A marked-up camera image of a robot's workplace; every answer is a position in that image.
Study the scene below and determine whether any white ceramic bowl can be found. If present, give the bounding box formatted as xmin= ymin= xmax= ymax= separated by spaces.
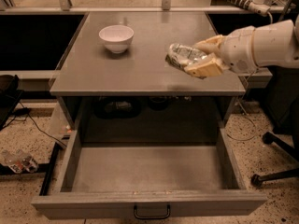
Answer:
xmin=99 ymin=25 xmax=135 ymax=53

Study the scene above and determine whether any black metal floor frame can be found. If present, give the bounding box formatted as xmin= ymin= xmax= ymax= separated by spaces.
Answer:
xmin=0 ymin=137 xmax=68 ymax=196

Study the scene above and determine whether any silver green 7up can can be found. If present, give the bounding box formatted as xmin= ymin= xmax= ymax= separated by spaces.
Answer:
xmin=165 ymin=43 xmax=206 ymax=70

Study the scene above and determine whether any dark object at left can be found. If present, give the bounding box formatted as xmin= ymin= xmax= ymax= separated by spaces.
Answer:
xmin=0 ymin=75 xmax=23 ymax=130

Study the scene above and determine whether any clear plastic bottles pack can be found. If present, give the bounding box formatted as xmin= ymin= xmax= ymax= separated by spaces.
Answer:
xmin=2 ymin=149 xmax=39 ymax=174

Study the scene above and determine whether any open grey top drawer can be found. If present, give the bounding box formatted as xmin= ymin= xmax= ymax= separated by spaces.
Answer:
xmin=32 ymin=130 xmax=266 ymax=219

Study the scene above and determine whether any black floor cable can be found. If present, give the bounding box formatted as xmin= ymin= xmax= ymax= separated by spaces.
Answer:
xmin=0 ymin=100 xmax=68 ymax=149

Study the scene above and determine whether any black chair base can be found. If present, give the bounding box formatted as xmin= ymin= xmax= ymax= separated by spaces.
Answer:
xmin=250 ymin=132 xmax=299 ymax=189

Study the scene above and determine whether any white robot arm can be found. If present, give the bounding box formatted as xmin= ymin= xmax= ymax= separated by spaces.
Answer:
xmin=184 ymin=20 xmax=299 ymax=77

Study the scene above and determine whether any grey cabinet counter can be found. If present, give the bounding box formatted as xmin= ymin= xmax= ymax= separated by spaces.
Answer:
xmin=50 ymin=12 xmax=245 ymax=128

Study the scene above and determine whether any black drawer handle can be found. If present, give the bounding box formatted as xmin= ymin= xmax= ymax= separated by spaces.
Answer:
xmin=133 ymin=204 xmax=171 ymax=220

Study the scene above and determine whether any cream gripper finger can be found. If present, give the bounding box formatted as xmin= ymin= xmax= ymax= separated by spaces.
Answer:
xmin=193 ymin=35 xmax=225 ymax=56
xmin=184 ymin=53 xmax=229 ymax=78

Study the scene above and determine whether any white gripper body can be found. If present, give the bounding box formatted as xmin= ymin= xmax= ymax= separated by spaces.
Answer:
xmin=220 ymin=26 xmax=257 ymax=74

